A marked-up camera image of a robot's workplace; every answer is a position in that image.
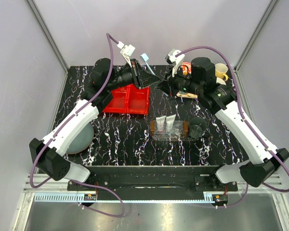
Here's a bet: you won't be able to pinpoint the red bin with toothpaste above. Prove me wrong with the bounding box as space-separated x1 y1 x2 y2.
103 86 129 114

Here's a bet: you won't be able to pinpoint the dark grey mug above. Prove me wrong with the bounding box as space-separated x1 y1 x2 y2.
188 117 207 139

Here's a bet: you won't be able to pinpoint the yellow mug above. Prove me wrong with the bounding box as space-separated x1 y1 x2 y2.
215 63 228 81

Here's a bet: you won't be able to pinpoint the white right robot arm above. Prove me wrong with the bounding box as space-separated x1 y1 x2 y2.
158 55 289 191

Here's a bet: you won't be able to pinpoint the white toothpaste tube red cap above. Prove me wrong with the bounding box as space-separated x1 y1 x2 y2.
156 115 166 132

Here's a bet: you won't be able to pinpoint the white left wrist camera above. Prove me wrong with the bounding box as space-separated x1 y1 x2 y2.
117 41 135 67

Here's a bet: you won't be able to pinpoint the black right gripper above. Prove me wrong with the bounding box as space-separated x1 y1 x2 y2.
155 64 203 98

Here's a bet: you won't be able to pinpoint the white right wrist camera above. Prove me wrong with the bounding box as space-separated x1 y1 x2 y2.
165 49 185 77

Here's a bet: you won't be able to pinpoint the white toothpaste tube dark cap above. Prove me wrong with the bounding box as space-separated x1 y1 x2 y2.
166 115 176 132

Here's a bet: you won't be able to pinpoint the white toothbrush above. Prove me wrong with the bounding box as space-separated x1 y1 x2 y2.
140 53 172 97

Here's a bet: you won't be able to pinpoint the floral placemat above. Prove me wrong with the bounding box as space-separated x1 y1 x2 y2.
176 91 197 99

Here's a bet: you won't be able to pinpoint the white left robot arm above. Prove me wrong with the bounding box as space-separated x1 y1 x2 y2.
29 58 160 190

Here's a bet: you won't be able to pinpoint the red bin with mug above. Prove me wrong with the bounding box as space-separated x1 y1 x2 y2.
127 84 150 115

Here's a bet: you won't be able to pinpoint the clear glass tray wooden handles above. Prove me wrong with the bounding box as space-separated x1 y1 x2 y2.
149 120 202 141

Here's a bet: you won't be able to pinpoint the red patterned bowl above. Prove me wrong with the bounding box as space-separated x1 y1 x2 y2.
180 62 191 75

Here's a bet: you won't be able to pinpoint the white cup on saucer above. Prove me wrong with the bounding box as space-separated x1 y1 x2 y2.
216 77 226 85

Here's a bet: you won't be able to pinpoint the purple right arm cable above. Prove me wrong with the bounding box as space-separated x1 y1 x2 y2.
174 45 289 208

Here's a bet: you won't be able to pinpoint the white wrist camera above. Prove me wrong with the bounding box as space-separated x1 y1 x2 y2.
165 49 185 77
117 41 135 67

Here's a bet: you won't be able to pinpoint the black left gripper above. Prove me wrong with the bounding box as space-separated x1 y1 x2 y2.
106 59 161 91

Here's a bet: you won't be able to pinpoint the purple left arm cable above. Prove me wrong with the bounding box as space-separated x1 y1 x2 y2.
29 33 125 218

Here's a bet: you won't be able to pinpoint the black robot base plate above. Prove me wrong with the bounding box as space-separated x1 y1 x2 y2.
71 174 238 192

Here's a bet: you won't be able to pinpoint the aluminium frame rail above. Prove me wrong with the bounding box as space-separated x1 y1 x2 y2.
23 173 286 203

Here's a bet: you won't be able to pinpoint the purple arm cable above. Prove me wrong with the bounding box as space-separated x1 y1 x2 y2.
29 33 125 218
174 45 289 208

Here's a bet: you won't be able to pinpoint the blue-grey ceramic plate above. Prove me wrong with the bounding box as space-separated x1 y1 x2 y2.
66 123 94 154

